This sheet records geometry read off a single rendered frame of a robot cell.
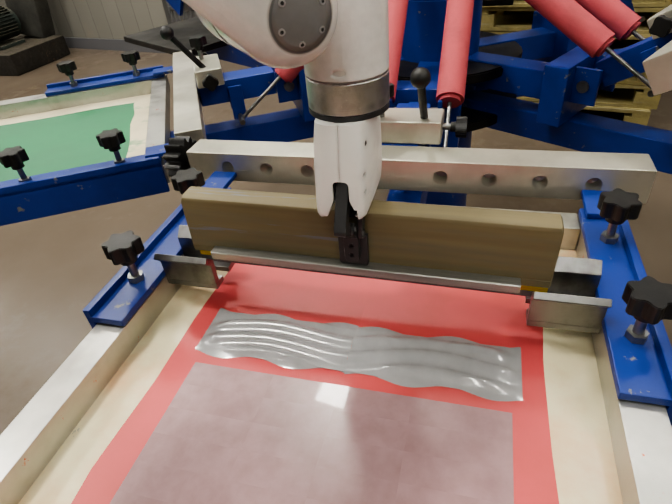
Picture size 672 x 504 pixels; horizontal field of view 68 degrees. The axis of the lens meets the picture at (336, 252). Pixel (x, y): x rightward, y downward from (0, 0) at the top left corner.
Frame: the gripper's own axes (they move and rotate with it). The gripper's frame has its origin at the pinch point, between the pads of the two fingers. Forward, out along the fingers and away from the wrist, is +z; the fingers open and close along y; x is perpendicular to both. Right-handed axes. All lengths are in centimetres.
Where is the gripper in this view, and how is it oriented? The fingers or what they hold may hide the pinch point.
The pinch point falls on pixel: (357, 237)
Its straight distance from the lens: 55.0
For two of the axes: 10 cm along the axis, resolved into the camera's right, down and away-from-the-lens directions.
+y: -2.5, 6.0, -7.6
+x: 9.6, 0.9, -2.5
